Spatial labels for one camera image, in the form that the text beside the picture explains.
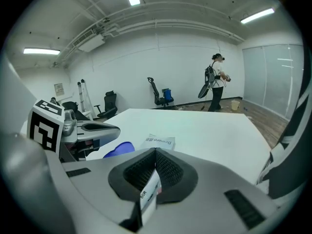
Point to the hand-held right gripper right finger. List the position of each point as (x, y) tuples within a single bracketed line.
[(207, 184)]

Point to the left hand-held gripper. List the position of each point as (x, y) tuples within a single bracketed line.
[(44, 128)]

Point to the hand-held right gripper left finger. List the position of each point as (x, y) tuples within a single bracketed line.
[(97, 179)]

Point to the blue wet wipes pack lid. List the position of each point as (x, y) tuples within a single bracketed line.
[(120, 150)]

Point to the white wet wipes pack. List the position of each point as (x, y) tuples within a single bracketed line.
[(159, 142)]

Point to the black office chair with armrests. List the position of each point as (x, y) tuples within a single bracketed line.
[(109, 103)]

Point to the silver stepladder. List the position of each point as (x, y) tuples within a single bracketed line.
[(84, 99)]

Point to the black chair back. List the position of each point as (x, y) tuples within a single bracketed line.
[(73, 108)]

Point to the black office chair with headrest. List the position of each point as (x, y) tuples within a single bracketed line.
[(158, 99)]

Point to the blue bag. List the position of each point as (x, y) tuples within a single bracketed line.
[(167, 94)]

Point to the yellow bucket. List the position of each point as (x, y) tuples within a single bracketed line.
[(235, 105)]

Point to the ceiling air conditioner unit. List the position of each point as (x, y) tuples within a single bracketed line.
[(90, 41)]

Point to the black hanging bag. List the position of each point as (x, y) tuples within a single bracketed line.
[(203, 91)]

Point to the frosted glass partition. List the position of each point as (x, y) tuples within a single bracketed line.
[(268, 77)]

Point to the white ceiling pipes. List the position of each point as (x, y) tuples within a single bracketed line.
[(170, 24)]

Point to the wall notice sheet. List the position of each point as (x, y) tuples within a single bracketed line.
[(59, 89)]

